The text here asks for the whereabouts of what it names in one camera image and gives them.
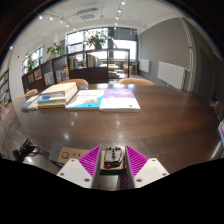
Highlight ceiling track spotlights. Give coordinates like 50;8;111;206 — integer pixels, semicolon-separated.
38;1;127;28

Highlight white thin book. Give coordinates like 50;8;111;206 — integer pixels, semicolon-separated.
26;96;41;111

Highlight small black charger block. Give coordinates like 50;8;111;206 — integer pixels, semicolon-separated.
103;145;124;169

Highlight white vertical wall pipe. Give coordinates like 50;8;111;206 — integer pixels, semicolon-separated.
181;18;195;93

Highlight dark grey door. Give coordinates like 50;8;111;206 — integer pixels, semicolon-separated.
199;49;214;101

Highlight blue booklet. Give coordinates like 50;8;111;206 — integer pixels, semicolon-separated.
217;119;224;148

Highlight small potted green plant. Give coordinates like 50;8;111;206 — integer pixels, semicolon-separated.
23;56;38;72

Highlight brown wooden chair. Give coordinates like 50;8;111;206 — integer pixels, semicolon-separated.
209;99;224;122

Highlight wall bookshelf unit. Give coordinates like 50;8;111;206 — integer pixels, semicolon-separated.
0;69;11;113

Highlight orange chairs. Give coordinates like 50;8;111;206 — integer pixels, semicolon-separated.
14;77;156;100

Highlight medium potted green plant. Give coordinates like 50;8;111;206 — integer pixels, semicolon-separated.
46;42;65;57

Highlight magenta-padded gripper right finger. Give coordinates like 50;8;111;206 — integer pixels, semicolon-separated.
119;144;170;190

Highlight white illustrated cover book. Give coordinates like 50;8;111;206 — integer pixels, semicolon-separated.
65;89;105;111

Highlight dark open shelf unit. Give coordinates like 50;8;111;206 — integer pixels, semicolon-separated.
21;48;131;93

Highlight purple cover book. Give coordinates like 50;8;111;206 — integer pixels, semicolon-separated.
98;88;142;113

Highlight dark blue thin book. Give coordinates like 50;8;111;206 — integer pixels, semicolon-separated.
20;94;40;111

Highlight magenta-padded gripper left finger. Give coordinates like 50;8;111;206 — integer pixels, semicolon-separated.
56;144;102;190

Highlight large potted green plant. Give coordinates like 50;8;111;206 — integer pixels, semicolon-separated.
83;29;113;50

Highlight small white wall radiator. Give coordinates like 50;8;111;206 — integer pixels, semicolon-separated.
138;58;151;74

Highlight black bundled power cable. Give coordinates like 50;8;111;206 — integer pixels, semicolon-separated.
12;138;51;163

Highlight ceiling air conditioner vent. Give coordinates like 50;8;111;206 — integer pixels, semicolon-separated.
75;8;100;22

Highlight large white wall radiator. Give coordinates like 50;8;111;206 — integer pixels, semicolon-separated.
157;60;186;90

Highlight blue and yellow book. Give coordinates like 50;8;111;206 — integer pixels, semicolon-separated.
36;89;78;110

